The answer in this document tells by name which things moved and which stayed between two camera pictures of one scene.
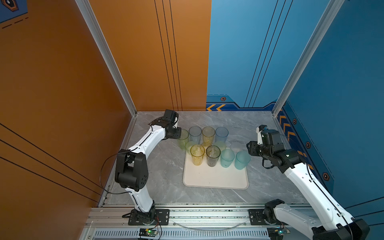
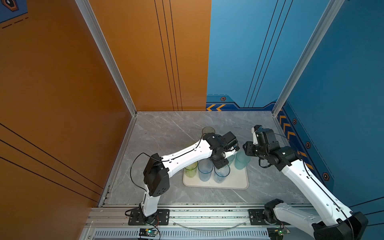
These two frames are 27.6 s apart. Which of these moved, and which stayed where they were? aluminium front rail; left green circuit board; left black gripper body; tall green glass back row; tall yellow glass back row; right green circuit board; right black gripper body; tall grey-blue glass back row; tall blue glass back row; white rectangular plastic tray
Moved: tall grey-blue glass back row; left black gripper body; tall blue glass back row; tall green glass back row
Stayed: right green circuit board; right black gripper body; tall yellow glass back row; aluminium front rail; left green circuit board; white rectangular plastic tray
